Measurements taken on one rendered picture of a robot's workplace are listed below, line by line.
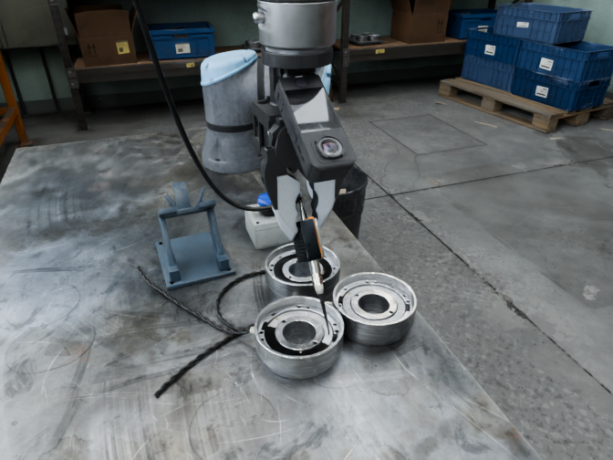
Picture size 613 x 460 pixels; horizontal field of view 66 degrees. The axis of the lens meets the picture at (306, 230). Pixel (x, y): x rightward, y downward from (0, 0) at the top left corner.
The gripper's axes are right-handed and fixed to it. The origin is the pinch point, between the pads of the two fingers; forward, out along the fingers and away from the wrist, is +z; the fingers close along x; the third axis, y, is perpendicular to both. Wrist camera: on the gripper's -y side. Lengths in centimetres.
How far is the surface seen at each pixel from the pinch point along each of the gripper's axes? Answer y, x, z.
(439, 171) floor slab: 177, -164, 93
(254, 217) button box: 20.4, 0.3, 8.8
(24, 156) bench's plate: 76, 39, 13
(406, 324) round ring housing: -8.9, -9.4, 10.3
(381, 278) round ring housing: -0.3, -11.1, 9.9
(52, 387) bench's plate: 0.2, 30.3, 13.4
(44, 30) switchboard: 379, 53, 26
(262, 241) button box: 17.8, 0.1, 11.9
